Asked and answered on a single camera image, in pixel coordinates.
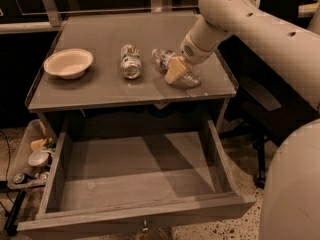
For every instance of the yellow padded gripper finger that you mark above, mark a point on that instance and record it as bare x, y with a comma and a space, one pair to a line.
176, 68

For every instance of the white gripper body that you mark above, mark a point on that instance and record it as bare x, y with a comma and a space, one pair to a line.
193, 52

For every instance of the clear plastic water bottle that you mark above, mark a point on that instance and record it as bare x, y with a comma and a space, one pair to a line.
189, 79

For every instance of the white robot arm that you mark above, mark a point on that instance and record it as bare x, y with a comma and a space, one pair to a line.
291, 199

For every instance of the grey counter cabinet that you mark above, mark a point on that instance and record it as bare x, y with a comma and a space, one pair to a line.
102, 102

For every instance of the grey wooden open drawer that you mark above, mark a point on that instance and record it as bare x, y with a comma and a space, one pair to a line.
100, 186

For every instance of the green soda can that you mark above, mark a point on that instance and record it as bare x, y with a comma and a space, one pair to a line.
130, 63

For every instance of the black office chair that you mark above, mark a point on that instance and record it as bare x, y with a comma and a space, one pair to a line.
270, 109

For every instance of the white paper bowl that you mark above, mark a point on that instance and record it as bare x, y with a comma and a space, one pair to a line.
69, 63

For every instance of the metal railing bar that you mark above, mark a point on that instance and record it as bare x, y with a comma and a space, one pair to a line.
100, 19

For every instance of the yellow item in bin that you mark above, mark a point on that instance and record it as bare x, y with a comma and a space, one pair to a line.
38, 144

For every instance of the white lidded cup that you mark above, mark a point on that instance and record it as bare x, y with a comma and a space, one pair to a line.
38, 159

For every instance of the clear plastic bin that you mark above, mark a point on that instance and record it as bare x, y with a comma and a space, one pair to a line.
35, 176

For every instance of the small can in bin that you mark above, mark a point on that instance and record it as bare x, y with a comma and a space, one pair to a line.
20, 178

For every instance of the black stand leg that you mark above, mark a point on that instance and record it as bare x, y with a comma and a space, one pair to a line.
10, 227

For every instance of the metal drawer handle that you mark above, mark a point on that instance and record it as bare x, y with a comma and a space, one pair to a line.
147, 233

